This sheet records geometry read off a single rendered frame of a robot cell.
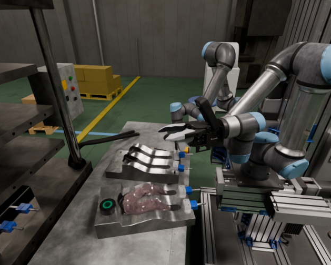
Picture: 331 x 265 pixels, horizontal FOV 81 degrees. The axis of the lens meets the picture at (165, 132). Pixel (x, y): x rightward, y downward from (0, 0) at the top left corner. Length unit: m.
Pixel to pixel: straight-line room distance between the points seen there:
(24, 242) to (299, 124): 1.36
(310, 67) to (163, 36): 6.48
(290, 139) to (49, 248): 1.19
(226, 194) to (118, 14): 6.85
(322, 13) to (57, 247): 1.56
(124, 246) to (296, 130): 0.92
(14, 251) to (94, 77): 4.39
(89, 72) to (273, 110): 4.56
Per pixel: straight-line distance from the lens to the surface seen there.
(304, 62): 0.84
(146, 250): 1.08
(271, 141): 1.02
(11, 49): 9.67
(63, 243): 1.21
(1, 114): 1.44
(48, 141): 1.54
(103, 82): 5.15
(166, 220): 1.08
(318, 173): 1.43
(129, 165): 1.30
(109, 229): 1.09
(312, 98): 0.86
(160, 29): 7.12
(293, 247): 2.03
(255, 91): 0.86
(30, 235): 1.33
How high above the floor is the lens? 1.74
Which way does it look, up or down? 30 degrees down
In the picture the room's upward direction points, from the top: straight up
